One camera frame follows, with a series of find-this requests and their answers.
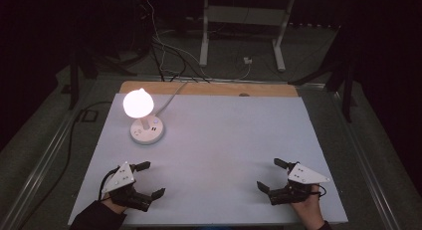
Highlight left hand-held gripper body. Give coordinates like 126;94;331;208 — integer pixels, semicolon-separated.
101;161;154;213

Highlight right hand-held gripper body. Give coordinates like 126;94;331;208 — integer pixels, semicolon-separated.
268;161;331;206

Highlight person's left hand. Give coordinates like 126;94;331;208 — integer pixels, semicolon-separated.
101;192;128;215

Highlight person's right hand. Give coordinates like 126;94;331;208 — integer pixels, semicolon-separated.
289;183;326;230

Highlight white table lamp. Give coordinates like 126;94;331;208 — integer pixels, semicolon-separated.
121;87;165;145

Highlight white table mat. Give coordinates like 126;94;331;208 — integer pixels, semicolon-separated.
67;92;349;227

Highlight black stand legs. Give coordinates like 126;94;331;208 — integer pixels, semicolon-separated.
287;54;359;124
60;47;137;111

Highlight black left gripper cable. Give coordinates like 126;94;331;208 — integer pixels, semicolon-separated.
98;165;121;202

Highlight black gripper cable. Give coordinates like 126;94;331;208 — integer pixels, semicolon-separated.
98;165;121;202
311;183;328;200

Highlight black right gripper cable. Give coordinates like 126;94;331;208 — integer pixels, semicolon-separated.
311;183;328;200

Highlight black floor cable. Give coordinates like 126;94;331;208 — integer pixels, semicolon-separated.
16;100;113;230

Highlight metal floor rail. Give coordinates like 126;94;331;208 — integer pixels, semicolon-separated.
0;87;101;230
331;90;402;230

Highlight white lamp cable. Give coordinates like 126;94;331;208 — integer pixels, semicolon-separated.
154;81;189;117

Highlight bundle of floor cables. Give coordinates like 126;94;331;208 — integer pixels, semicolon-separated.
142;0;253;84

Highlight grey metal stand frame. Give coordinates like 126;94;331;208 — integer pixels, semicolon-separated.
198;0;298;73

